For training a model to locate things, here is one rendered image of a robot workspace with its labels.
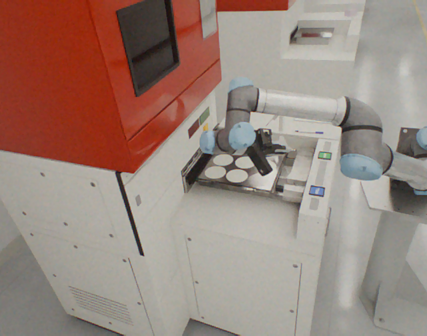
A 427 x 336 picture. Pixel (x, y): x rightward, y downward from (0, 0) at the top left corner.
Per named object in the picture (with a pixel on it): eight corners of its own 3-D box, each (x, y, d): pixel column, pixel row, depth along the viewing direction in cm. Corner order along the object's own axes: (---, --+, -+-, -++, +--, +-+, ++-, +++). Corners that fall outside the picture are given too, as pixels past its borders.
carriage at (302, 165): (282, 200, 145) (282, 195, 144) (297, 155, 173) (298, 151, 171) (301, 204, 143) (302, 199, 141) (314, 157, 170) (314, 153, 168)
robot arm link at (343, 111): (392, 93, 102) (232, 71, 98) (391, 128, 100) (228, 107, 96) (370, 105, 114) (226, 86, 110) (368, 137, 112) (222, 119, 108)
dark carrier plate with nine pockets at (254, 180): (198, 179, 156) (197, 177, 156) (222, 141, 182) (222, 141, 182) (270, 191, 144) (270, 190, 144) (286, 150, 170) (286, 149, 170)
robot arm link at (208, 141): (210, 152, 102) (197, 155, 110) (240, 153, 108) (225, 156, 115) (210, 127, 103) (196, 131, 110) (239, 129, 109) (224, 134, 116)
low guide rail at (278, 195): (199, 185, 164) (198, 180, 163) (200, 183, 166) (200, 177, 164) (303, 204, 147) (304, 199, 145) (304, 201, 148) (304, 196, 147)
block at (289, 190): (283, 194, 144) (283, 189, 143) (284, 189, 147) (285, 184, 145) (302, 197, 142) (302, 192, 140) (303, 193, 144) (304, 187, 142)
